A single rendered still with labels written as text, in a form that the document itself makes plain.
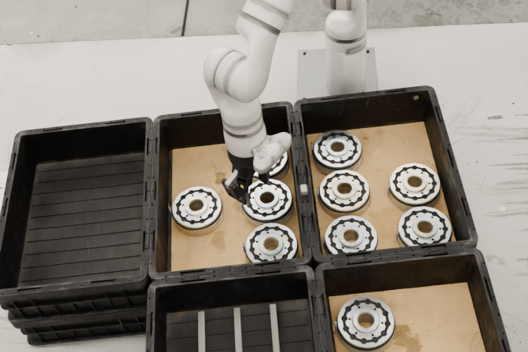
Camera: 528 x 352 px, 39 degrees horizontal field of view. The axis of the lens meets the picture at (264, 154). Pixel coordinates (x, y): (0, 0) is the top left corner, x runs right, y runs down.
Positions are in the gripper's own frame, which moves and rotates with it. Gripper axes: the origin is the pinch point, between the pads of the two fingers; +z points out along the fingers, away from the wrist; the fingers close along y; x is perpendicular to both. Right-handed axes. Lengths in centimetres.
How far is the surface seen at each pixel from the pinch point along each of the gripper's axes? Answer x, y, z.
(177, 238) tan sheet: -11.0, 13.2, 10.9
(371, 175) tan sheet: 12.9, -21.9, 10.8
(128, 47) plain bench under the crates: -72, -30, 24
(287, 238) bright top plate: 8.9, 2.0, 7.7
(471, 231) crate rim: 38.4, -14.9, 0.9
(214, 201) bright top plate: -9.0, 3.2, 8.1
